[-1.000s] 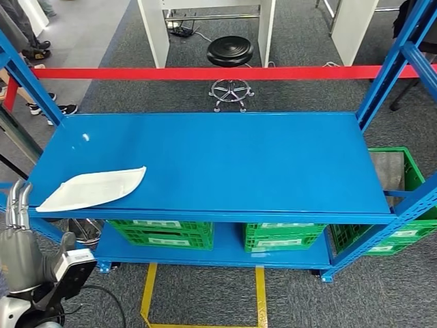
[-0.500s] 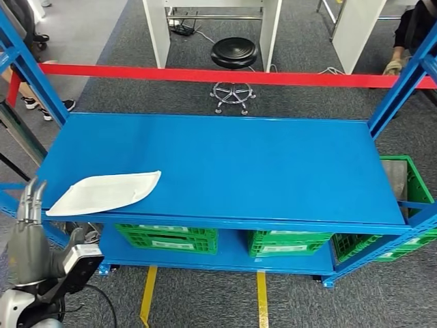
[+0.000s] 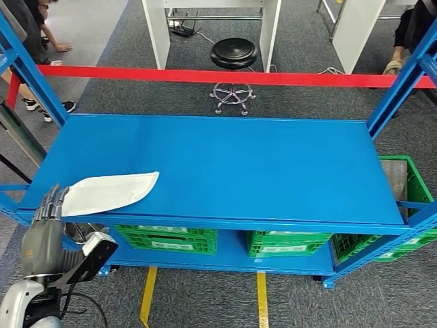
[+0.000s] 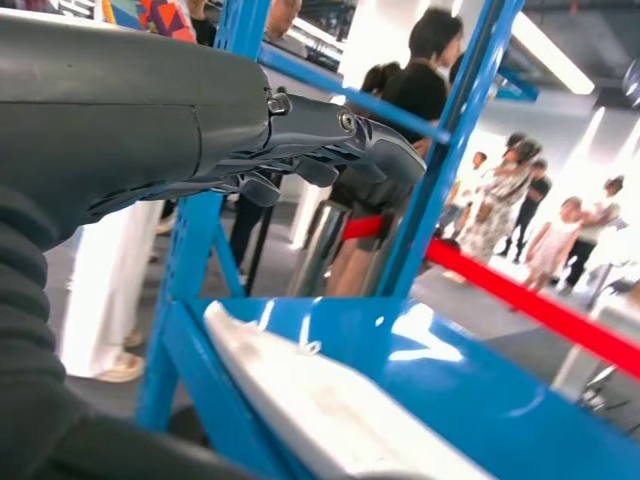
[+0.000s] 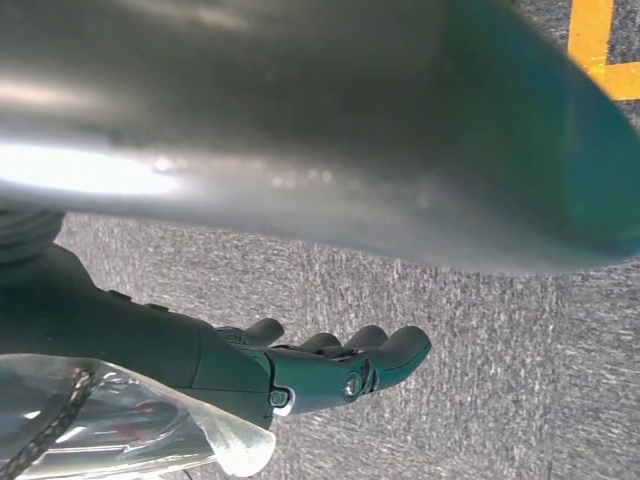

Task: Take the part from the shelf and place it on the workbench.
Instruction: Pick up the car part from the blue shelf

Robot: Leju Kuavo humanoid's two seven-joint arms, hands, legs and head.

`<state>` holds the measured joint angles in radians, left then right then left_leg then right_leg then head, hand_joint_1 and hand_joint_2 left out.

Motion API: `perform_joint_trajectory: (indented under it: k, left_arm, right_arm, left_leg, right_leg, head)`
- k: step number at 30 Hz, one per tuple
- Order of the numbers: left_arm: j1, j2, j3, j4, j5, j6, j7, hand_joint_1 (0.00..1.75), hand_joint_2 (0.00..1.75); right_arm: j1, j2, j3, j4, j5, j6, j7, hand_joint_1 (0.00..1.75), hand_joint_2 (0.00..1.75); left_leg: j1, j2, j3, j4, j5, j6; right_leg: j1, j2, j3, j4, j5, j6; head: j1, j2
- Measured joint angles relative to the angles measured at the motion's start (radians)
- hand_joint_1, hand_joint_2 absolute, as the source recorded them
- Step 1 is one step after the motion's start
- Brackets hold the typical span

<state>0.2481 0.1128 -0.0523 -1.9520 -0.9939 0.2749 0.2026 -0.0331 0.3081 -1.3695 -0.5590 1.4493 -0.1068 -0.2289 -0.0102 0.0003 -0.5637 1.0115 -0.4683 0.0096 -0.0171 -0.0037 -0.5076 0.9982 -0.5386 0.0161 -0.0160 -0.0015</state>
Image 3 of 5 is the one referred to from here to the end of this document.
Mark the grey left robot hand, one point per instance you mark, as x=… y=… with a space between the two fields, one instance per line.
x=42 y=249

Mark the white curved plastic part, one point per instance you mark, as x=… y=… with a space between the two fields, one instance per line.
x=109 y=192

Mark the blue metal shelf rack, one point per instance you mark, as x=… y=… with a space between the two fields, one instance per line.
x=222 y=167

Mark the grey slanted metal beam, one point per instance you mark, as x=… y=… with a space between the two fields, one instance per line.
x=20 y=136

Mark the person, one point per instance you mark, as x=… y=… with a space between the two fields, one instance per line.
x=30 y=27
x=410 y=27
x=31 y=105

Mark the yellow floor tape outline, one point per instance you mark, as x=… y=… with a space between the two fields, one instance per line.
x=149 y=294

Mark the white desk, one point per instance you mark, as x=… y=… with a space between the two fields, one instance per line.
x=157 y=36
x=355 y=31

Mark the red barrier belt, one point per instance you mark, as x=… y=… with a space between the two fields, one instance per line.
x=204 y=76

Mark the black router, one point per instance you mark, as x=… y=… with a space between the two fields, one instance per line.
x=183 y=31

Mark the black round stool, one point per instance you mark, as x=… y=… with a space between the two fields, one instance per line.
x=234 y=52

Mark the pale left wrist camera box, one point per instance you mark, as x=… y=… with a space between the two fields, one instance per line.
x=99 y=253

